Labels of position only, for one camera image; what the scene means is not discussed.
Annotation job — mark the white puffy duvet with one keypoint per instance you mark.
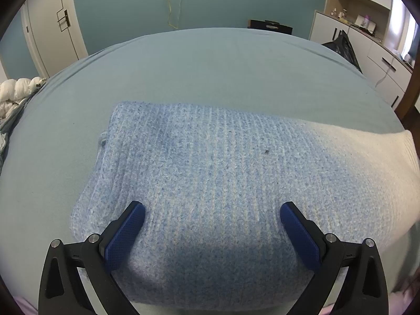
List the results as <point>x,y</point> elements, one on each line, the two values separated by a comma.
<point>16,88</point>

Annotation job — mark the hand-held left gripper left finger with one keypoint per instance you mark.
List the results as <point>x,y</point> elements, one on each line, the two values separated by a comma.
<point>126,233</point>

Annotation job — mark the black bag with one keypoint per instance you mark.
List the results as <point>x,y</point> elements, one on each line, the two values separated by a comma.
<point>344,49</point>

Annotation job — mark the grey blue cloth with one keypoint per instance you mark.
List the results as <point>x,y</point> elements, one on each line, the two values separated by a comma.
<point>10,128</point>

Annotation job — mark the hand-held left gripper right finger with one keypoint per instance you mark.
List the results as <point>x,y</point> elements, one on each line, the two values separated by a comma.
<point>300,233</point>

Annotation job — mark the white door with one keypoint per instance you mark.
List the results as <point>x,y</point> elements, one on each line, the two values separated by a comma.
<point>49,46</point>

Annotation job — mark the black cardboard box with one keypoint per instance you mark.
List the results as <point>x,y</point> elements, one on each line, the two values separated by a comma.
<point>269,26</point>

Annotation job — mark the blue and cream knit sweater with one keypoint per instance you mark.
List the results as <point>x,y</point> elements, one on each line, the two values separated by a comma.
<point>213,170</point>

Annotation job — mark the white cabinet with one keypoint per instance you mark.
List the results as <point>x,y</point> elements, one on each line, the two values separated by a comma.
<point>377,55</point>

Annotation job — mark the bed with light blue sheet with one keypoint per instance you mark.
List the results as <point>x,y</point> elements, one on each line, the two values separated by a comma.
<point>213,72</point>

